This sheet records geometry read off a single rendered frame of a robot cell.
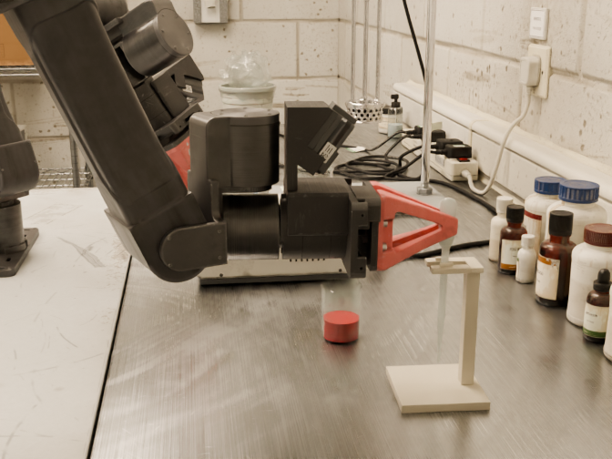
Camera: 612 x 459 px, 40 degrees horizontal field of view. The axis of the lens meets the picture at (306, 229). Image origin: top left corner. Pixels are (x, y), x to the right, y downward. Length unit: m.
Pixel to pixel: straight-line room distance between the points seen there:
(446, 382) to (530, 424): 0.09
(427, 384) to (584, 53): 0.71
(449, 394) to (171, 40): 0.49
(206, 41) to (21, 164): 2.29
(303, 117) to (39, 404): 0.35
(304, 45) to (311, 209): 2.78
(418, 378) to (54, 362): 0.36
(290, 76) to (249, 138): 2.78
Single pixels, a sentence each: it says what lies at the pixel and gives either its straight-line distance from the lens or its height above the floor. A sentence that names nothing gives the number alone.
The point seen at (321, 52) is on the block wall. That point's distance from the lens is 3.47.
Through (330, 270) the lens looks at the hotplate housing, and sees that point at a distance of 1.07.
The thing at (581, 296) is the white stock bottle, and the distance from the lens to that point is 0.97.
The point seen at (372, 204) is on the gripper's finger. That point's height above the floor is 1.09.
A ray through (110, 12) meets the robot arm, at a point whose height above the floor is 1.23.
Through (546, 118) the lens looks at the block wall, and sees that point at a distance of 1.48.
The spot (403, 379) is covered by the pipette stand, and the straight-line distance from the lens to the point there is 0.81.
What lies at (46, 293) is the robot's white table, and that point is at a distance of 1.08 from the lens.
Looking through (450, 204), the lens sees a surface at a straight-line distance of 0.74.
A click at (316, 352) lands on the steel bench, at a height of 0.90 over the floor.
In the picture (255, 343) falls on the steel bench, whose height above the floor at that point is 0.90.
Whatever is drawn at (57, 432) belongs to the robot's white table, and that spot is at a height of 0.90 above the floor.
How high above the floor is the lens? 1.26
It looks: 16 degrees down
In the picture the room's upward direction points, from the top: straight up
